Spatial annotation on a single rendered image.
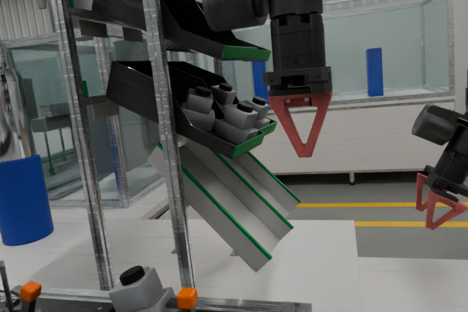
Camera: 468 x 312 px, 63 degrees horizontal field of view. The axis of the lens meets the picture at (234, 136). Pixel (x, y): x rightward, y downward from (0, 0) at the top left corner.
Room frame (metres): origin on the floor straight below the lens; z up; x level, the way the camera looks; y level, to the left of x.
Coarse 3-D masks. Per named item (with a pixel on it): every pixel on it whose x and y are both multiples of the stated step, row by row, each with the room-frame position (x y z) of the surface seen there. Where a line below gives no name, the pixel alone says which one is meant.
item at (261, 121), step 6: (252, 102) 0.80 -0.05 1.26; (258, 102) 0.80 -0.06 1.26; (264, 102) 0.80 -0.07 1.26; (258, 108) 0.79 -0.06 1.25; (264, 108) 0.79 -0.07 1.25; (258, 114) 0.79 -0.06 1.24; (264, 114) 0.81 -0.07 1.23; (258, 120) 0.79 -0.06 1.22; (264, 120) 0.80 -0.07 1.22; (258, 126) 0.79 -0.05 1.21; (264, 126) 0.80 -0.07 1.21
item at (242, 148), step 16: (112, 64) 0.71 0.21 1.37; (128, 64) 0.74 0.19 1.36; (144, 64) 0.79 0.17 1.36; (112, 80) 0.71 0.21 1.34; (128, 80) 0.69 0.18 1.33; (144, 80) 0.68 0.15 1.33; (176, 80) 0.80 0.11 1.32; (192, 80) 0.78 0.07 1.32; (112, 96) 0.71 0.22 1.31; (128, 96) 0.69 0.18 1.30; (144, 96) 0.68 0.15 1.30; (176, 96) 0.80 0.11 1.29; (144, 112) 0.68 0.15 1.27; (176, 112) 0.65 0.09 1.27; (176, 128) 0.65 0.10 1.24; (192, 128) 0.64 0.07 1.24; (208, 144) 0.63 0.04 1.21; (224, 144) 0.61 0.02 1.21; (240, 144) 0.62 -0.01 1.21; (256, 144) 0.69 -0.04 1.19
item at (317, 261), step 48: (0, 240) 1.22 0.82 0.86; (48, 240) 1.17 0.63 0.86; (144, 240) 1.09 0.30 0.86; (192, 240) 1.05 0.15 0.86; (288, 240) 0.99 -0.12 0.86; (336, 240) 0.96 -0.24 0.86; (96, 288) 0.84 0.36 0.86; (240, 288) 0.77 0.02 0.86; (288, 288) 0.75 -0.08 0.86; (336, 288) 0.74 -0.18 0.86
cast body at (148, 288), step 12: (120, 276) 0.43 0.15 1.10; (132, 276) 0.42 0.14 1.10; (144, 276) 0.43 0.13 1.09; (156, 276) 0.45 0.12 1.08; (120, 288) 0.42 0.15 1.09; (132, 288) 0.41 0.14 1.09; (144, 288) 0.42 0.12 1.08; (156, 288) 0.44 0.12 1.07; (168, 288) 0.44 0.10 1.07; (120, 300) 0.42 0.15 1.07; (132, 300) 0.41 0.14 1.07; (144, 300) 0.41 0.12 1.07; (156, 300) 0.42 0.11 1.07; (168, 300) 0.43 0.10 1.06
